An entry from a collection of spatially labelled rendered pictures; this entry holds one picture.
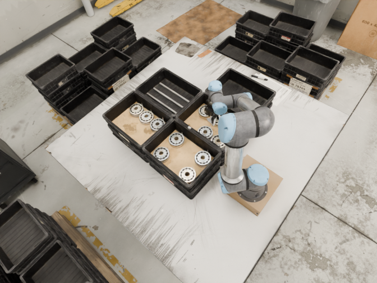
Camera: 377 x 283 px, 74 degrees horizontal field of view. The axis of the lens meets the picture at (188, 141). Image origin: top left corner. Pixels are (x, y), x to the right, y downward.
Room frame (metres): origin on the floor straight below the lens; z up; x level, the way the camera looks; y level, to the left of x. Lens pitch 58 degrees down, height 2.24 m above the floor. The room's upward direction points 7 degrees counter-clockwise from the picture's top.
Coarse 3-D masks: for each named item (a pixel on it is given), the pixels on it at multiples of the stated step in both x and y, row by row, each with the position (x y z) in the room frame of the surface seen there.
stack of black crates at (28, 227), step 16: (16, 208) 0.68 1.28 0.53; (32, 208) 0.68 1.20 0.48; (0, 224) 0.58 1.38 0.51; (16, 224) 0.58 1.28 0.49; (32, 224) 0.56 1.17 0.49; (48, 224) 0.58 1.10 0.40; (0, 240) 0.48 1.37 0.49; (16, 240) 0.46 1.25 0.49; (32, 240) 0.45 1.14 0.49; (48, 240) 0.43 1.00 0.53; (64, 240) 0.45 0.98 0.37; (0, 256) 0.36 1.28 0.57; (16, 256) 0.36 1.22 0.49; (32, 256) 0.34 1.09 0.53; (16, 272) 0.26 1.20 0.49
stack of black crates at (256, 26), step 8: (248, 16) 2.79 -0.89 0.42; (256, 16) 2.73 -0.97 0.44; (264, 16) 2.66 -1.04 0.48; (240, 24) 2.56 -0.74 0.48; (248, 24) 2.70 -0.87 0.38; (256, 24) 2.68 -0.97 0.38; (264, 24) 2.65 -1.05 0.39; (240, 32) 2.57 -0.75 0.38; (248, 32) 2.49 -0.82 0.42; (256, 32) 2.41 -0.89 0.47; (264, 32) 2.51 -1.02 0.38; (248, 40) 2.48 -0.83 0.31; (256, 40) 2.40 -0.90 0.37; (264, 40) 2.36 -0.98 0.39
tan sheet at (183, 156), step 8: (168, 136) 0.94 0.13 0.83; (184, 136) 0.92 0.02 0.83; (160, 144) 0.88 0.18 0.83; (168, 144) 0.88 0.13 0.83; (184, 144) 0.86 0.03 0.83; (192, 144) 0.85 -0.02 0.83; (152, 152) 0.83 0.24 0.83; (176, 152) 0.81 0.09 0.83; (184, 152) 0.80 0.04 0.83; (192, 152) 0.79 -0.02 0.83; (168, 160) 0.76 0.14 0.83; (176, 160) 0.75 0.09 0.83; (184, 160) 0.75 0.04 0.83; (192, 160) 0.74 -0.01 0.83; (176, 168) 0.69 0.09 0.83; (200, 168) 0.67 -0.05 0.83
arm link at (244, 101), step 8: (232, 96) 0.92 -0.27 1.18; (240, 96) 0.89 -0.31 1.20; (248, 96) 0.90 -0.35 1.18; (240, 104) 0.82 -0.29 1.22; (248, 104) 0.76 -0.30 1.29; (256, 104) 0.73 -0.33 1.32; (256, 112) 0.60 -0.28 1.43; (264, 112) 0.60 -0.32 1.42; (272, 112) 0.62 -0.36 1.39; (264, 120) 0.57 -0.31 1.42; (272, 120) 0.58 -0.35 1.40; (264, 128) 0.54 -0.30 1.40
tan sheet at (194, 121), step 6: (198, 108) 1.15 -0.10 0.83; (192, 114) 1.10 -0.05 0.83; (198, 114) 1.10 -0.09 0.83; (186, 120) 1.05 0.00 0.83; (192, 120) 1.05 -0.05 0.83; (198, 120) 1.04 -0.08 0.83; (204, 120) 1.04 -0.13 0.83; (192, 126) 1.00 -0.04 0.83; (198, 126) 0.99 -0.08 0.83; (210, 126) 0.98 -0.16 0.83; (216, 132) 0.93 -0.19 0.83
